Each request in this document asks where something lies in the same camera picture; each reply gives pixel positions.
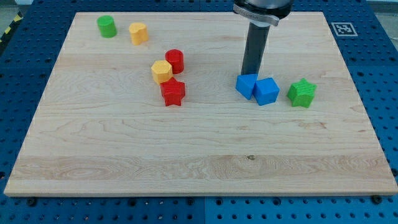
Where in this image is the yellow black hazard tape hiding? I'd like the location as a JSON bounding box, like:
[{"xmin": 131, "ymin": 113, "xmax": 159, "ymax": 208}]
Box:
[{"xmin": 1, "ymin": 11, "xmax": 24, "ymax": 45}]

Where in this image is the green star block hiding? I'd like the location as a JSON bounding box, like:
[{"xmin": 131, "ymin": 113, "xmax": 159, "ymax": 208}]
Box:
[{"xmin": 287, "ymin": 78, "xmax": 317, "ymax": 108}]

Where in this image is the yellow hexagon block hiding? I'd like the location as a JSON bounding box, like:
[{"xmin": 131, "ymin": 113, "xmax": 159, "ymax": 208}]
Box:
[{"xmin": 151, "ymin": 60, "xmax": 173, "ymax": 85}]

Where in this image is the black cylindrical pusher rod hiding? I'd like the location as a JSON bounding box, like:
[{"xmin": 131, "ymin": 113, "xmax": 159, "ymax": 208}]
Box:
[{"xmin": 241, "ymin": 22, "xmax": 269, "ymax": 75}]

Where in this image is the white fiducial marker tag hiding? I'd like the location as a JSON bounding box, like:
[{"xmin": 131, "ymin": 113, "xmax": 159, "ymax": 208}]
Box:
[{"xmin": 331, "ymin": 22, "xmax": 358, "ymax": 37}]

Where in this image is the green cylinder block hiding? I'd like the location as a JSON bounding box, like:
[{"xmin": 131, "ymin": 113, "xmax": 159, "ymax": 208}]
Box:
[{"xmin": 96, "ymin": 15, "xmax": 118, "ymax": 38}]

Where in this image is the light wooden board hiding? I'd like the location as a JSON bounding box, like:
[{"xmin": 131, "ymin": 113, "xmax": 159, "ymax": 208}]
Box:
[{"xmin": 4, "ymin": 12, "xmax": 397, "ymax": 197}]

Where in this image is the red star block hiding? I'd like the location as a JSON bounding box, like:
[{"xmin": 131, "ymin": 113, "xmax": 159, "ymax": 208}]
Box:
[{"xmin": 160, "ymin": 78, "xmax": 185, "ymax": 106}]

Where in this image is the red cylinder block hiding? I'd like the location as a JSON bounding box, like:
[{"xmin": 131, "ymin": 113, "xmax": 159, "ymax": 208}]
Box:
[{"xmin": 165, "ymin": 49, "xmax": 184, "ymax": 74}]

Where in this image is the blue triangle block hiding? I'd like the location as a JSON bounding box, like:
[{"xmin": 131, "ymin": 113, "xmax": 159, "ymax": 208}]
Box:
[{"xmin": 235, "ymin": 74, "xmax": 258, "ymax": 100}]

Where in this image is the blue cube block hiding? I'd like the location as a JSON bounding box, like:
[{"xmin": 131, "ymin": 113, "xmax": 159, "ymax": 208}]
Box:
[{"xmin": 253, "ymin": 78, "xmax": 280, "ymax": 106}]

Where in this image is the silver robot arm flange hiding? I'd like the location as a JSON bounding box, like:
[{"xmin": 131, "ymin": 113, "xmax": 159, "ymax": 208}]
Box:
[{"xmin": 233, "ymin": 0, "xmax": 294, "ymax": 27}]

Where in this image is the yellow heart block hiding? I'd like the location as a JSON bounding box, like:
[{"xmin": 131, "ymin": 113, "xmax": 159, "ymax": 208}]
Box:
[{"xmin": 129, "ymin": 22, "xmax": 149, "ymax": 45}]

